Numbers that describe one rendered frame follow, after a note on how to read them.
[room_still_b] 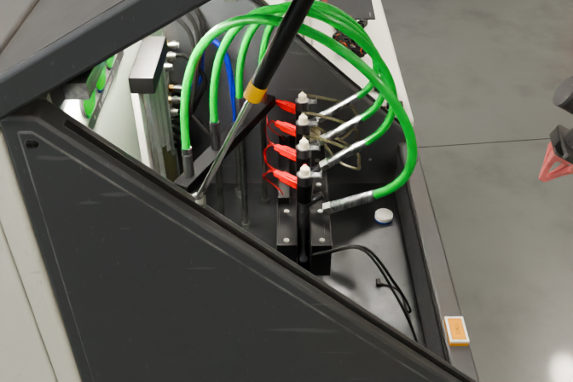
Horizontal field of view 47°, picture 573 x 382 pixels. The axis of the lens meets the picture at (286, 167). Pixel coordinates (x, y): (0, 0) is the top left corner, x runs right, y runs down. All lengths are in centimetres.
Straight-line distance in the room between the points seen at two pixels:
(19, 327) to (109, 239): 21
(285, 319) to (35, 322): 32
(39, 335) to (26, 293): 8
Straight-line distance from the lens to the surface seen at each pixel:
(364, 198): 101
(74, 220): 77
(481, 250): 267
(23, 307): 90
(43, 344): 96
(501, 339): 239
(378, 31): 190
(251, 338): 89
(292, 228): 121
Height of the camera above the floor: 181
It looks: 38 degrees down
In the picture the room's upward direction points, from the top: straight up
